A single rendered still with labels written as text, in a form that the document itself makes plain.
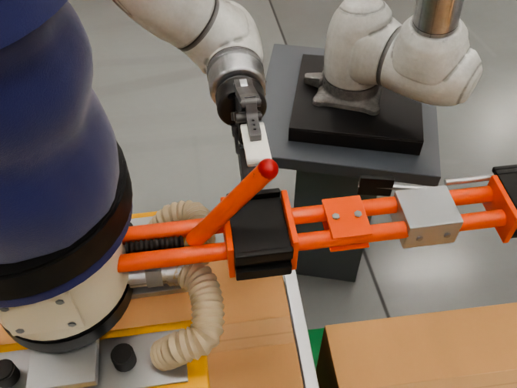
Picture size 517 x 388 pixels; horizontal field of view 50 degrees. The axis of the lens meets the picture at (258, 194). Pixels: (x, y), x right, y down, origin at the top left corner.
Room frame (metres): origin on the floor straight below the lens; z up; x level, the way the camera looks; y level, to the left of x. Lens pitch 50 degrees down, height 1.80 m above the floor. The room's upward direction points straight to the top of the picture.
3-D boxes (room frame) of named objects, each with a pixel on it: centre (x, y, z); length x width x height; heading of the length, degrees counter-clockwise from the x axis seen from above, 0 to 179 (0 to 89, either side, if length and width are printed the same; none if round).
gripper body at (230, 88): (0.62, 0.02, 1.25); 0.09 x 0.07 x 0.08; 8
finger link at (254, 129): (0.52, 0.01, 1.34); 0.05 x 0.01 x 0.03; 8
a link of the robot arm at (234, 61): (0.69, 0.03, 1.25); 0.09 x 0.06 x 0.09; 98
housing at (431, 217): (0.44, -0.21, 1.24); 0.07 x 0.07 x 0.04; 8
